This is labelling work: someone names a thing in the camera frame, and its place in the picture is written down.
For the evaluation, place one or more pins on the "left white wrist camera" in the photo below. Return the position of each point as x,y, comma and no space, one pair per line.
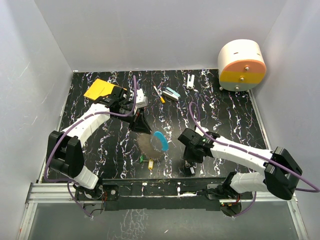
141,99

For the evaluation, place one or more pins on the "yellow notepad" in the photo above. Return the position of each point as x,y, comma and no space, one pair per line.
102,88

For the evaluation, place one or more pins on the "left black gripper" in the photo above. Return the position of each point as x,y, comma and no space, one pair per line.
140,124

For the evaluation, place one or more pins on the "white orange pen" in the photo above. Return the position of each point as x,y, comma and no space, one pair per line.
159,95

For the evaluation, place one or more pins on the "white plastic clip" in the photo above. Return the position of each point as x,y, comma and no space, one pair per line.
190,81

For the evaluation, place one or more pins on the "white orange yellow drum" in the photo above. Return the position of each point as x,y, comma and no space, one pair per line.
241,66

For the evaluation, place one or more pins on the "teal white stapler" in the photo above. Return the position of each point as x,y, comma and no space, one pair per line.
171,94

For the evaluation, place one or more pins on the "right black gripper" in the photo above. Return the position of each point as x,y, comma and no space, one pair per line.
188,155

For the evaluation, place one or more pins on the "metal key organizer with rings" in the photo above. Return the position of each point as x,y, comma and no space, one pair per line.
146,146

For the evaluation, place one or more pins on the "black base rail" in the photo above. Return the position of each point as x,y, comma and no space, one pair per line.
160,193

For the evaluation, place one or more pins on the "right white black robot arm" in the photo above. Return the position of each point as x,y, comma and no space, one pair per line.
274,171

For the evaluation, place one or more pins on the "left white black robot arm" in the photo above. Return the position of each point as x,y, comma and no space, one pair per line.
65,148

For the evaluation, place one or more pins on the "blue organizer handle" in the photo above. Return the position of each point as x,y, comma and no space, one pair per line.
164,143

